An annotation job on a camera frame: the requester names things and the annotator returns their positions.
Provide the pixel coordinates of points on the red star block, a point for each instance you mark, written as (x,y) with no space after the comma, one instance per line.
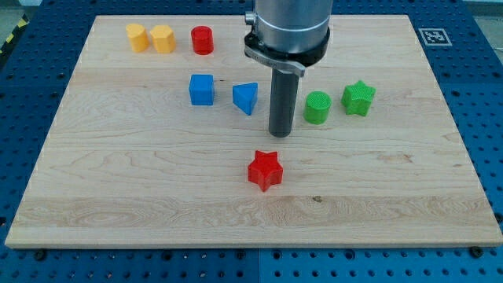
(265,170)

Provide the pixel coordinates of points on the blue triangle block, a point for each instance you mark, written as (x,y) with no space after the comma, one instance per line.
(245,97)

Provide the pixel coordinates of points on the red cylinder block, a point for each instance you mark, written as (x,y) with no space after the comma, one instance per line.
(202,40)

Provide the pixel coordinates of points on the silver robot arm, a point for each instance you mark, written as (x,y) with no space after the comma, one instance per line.
(292,6)

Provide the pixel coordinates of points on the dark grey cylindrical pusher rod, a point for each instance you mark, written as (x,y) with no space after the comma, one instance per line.
(284,87)

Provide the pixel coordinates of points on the yellow heart block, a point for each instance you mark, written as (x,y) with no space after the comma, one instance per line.
(137,35)

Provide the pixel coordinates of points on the blue cube block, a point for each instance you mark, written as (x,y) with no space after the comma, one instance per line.
(201,89)

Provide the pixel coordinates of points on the black and silver flange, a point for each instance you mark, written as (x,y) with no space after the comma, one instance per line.
(287,42)

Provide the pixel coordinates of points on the green cylinder block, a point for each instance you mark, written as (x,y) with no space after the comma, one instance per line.
(317,107)

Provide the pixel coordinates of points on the wooden board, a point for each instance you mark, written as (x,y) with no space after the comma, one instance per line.
(129,162)

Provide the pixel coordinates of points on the green star block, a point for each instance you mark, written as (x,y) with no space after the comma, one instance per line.
(357,98)

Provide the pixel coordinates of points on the white fiducial marker tag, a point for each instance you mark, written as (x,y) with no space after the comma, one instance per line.
(434,37)

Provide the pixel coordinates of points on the yellow hexagon block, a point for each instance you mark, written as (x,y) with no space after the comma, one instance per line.
(163,39)

